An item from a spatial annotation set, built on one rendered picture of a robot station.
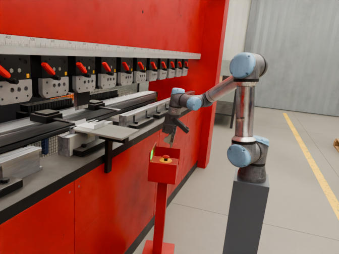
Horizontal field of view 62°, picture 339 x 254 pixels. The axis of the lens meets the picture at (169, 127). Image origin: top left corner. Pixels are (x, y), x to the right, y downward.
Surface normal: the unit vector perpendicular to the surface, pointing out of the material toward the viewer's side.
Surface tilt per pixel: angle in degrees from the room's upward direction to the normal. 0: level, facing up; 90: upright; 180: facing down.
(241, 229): 90
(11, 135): 90
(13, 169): 90
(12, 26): 90
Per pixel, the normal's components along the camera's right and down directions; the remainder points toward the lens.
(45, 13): 0.93, 0.16
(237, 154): -0.68, 0.26
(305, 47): -0.44, 0.19
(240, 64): -0.68, 0.00
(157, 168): -0.12, 0.25
